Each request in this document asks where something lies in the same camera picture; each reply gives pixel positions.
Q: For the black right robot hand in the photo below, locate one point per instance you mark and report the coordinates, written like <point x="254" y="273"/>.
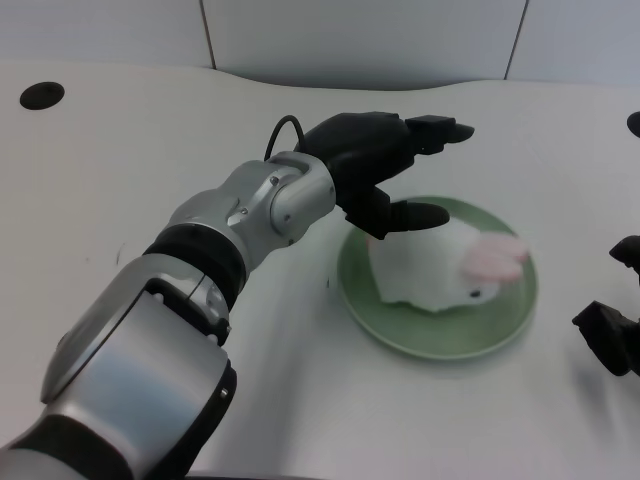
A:
<point x="612" y="325"/>

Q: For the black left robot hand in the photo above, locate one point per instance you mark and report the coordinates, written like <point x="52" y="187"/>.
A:
<point x="370" y="155"/>

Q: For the white rabbit doll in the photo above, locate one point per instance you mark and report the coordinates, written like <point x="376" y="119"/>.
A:
<point x="440" y="270"/>

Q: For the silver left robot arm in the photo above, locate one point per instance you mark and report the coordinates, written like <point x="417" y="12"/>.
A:
<point x="165" y="310"/>

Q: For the green round plate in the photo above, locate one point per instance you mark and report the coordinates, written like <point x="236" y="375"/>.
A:
<point x="435" y="330"/>

